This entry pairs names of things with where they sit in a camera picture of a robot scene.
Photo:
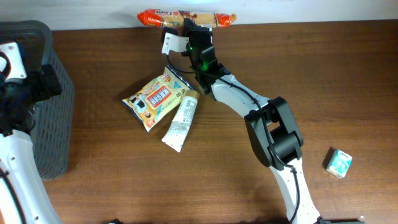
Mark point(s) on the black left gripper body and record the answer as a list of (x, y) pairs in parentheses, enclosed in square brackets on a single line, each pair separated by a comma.
[(33, 88)]

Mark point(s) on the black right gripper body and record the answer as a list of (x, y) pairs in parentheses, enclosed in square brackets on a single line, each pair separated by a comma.
[(190, 32)]

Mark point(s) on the spaghetti pasta packet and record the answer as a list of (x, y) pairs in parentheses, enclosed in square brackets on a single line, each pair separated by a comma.
[(175, 19)]

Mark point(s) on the yellow snack bag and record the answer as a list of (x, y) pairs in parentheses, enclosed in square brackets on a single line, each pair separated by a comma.
[(157, 98)]

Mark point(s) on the white tube gold cap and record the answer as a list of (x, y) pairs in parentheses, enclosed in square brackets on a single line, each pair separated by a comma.
[(180, 125)]

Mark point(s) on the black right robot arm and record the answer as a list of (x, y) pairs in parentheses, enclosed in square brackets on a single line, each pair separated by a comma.
[(273, 132)]

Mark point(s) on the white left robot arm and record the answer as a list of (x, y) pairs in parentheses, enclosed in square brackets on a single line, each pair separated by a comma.
[(23, 195)]

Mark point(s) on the dark grey plastic basket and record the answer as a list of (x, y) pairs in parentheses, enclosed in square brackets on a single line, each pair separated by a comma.
[(52, 131)]

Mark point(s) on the white blue label tag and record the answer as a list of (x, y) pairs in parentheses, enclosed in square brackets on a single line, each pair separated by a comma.
[(339, 163)]

